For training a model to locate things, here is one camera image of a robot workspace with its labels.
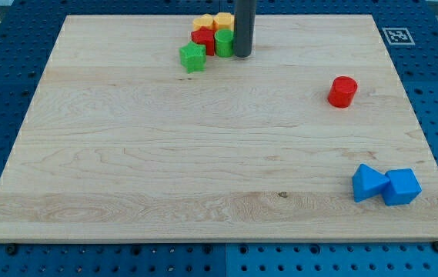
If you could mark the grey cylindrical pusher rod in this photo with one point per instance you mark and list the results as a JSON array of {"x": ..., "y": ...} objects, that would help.
[{"x": 245, "y": 13}]

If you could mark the blue triangle block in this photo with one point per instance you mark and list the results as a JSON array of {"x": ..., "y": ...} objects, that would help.
[{"x": 368, "y": 182}]

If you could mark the yellow hexagon block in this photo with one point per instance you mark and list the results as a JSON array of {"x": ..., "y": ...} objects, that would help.
[{"x": 223, "y": 20}]

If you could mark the yellow heart block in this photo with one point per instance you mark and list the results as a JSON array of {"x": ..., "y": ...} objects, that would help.
[{"x": 203, "y": 21}]

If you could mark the white fiducial marker tag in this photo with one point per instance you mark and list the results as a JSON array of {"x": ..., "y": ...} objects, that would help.
[{"x": 398, "y": 36}]

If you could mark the black bolt left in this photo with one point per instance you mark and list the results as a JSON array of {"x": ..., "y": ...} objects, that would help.
[{"x": 11, "y": 249}]

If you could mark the wooden board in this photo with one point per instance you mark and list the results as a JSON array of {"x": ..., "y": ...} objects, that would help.
[{"x": 121, "y": 145}]

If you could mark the red cylinder block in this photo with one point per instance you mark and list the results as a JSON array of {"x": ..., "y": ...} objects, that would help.
[{"x": 342, "y": 91}]

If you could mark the red star block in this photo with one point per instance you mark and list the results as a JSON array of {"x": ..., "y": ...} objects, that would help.
[{"x": 205, "y": 36}]

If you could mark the blue cube block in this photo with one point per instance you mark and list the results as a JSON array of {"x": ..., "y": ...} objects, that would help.
[{"x": 403, "y": 188}]

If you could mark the green cylinder block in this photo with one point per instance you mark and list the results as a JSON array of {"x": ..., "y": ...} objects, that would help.
[{"x": 224, "y": 43}]

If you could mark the green star block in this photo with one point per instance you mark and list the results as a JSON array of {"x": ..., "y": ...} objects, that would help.
[{"x": 193, "y": 57}]

